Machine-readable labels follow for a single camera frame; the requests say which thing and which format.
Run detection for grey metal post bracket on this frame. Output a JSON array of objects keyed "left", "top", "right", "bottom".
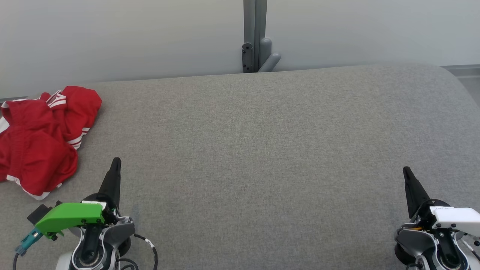
[{"left": 243, "top": 0, "right": 268, "bottom": 74}]

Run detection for dark bracket with screws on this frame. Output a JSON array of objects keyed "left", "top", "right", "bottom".
[{"left": 242, "top": 42, "right": 254, "bottom": 74}]

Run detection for red shorts with white stripes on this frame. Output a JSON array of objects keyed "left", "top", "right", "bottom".
[{"left": 0, "top": 99, "right": 78, "bottom": 200}]

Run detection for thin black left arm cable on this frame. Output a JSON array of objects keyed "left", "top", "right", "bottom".
[{"left": 129, "top": 233, "right": 159, "bottom": 270}]

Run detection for grey tubular brace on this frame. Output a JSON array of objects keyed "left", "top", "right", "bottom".
[{"left": 258, "top": 37, "right": 281, "bottom": 73}]

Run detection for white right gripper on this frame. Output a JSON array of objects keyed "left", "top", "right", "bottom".
[{"left": 403, "top": 166, "right": 480, "bottom": 237}]

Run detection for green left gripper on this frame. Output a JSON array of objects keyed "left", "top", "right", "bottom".
[{"left": 35, "top": 157, "right": 122, "bottom": 240}]

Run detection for red t-shirt with white sleeves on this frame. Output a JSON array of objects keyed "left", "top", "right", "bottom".
[{"left": 0, "top": 86, "right": 102, "bottom": 150}]

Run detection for left cable with teal connector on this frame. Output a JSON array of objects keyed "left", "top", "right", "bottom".
[{"left": 13, "top": 228, "right": 44, "bottom": 270}]

